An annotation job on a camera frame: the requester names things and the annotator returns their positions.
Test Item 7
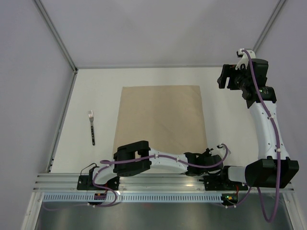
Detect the right aluminium frame post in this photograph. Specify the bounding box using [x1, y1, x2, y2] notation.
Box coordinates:
[253, 0, 288, 53]

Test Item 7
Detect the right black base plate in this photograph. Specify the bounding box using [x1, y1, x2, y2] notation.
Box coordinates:
[199, 175, 248, 192]

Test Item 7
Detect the aluminium frame post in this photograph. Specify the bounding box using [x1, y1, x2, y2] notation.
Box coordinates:
[253, 0, 288, 53]
[33, 0, 78, 73]

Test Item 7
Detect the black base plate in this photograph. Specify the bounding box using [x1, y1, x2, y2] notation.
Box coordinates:
[199, 175, 248, 192]
[76, 175, 119, 191]

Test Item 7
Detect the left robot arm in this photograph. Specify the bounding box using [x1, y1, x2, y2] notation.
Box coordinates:
[77, 140, 229, 191]

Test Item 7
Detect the beige cloth napkin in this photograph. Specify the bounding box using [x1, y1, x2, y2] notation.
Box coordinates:
[113, 85, 208, 154]

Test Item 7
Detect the aluminium rail front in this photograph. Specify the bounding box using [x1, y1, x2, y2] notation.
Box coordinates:
[32, 173, 295, 192]

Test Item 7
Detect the left aluminium frame post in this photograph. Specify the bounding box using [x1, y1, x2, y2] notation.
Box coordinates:
[33, 0, 78, 73]

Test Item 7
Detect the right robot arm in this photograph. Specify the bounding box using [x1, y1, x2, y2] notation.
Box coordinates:
[217, 58, 299, 189]

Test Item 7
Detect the white slotted cable duct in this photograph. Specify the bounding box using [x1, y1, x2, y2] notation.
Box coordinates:
[43, 192, 222, 204]

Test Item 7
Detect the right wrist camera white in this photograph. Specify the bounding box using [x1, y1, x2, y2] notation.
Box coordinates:
[235, 48, 256, 70]

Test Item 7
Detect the silver fork black handle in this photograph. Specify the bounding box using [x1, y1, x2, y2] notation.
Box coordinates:
[88, 110, 95, 146]

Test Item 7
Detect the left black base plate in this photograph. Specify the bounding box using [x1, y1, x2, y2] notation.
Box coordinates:
[76, 175, 119, 191]

